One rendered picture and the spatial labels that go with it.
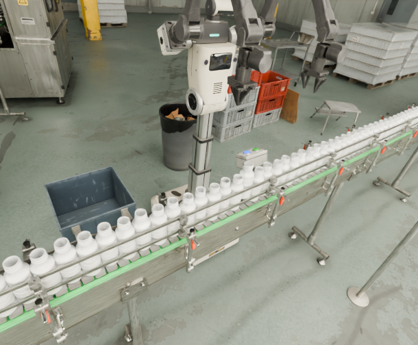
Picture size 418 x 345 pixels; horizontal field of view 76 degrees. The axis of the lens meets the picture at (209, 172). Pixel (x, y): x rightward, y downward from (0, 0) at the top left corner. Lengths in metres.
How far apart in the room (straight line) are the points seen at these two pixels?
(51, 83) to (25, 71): 0.31
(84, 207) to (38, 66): 3.11
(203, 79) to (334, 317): 1.78
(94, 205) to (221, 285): 1.08
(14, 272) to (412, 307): 2.46
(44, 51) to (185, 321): 3.66
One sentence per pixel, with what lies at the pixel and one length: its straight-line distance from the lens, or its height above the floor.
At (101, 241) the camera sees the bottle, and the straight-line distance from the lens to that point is 0.89.
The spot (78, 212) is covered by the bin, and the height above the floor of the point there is 0.73.
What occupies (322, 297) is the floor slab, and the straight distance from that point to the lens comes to 2.29.
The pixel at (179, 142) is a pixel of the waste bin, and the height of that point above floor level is 0.39.
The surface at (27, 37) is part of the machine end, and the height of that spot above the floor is 0.89.
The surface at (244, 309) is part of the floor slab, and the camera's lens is 2.05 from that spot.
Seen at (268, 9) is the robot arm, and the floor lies 1.67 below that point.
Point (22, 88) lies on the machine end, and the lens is 4.60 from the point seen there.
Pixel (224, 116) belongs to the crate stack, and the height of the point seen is 0.37.
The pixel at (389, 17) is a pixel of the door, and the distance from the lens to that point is 11.52.
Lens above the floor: 1.80
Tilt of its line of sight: 37 degrees down
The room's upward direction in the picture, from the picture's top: 7 degrees clockwise
